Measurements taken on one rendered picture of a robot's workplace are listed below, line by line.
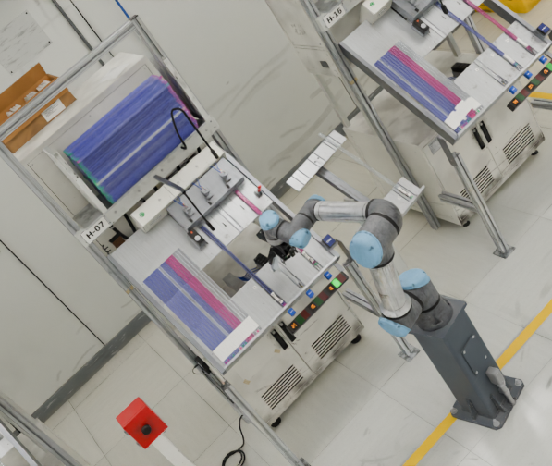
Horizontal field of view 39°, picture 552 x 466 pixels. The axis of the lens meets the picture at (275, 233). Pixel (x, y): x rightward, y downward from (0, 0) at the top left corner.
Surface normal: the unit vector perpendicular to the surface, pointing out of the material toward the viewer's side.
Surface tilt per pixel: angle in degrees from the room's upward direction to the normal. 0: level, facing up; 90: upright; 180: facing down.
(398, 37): 44
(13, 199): 90
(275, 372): 90
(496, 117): 90
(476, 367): 90
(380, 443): 0
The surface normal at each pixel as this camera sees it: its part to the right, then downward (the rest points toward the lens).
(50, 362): 0.50, 0.25
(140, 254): -0.03, -0.34
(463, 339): 0.66, 0.07
